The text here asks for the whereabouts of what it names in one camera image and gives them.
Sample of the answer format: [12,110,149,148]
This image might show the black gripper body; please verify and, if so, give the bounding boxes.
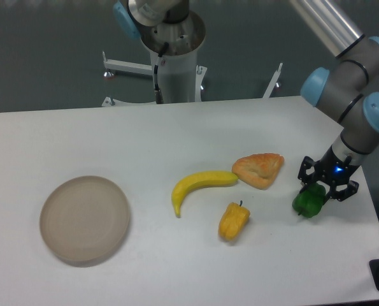
[315,147,359,189]

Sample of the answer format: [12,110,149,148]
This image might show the yellow banana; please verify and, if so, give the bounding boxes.
[171,170,238,218]

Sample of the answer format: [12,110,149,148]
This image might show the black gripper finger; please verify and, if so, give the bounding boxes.
[297,156,320,193]
[324,180,359,203]

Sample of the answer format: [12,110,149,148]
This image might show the beige round plate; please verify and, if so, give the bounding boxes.
[39,176,130,266]

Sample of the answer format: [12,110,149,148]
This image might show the yellow bell pepper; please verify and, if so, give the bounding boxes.
[218,200,250,242]

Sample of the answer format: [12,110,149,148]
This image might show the orange pastry bread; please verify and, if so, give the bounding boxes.
[232,153,285,190]

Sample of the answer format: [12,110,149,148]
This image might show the silver and grey robot arm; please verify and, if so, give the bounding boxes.
[113,1,379,201]

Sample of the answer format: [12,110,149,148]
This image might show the black cable on pedestal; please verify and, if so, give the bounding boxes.
[152,41,170,105]

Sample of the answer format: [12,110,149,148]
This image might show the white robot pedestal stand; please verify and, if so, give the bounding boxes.
[100,18,284,108]

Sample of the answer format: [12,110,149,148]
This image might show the green bell pepper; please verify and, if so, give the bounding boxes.
[292,183,325,218]

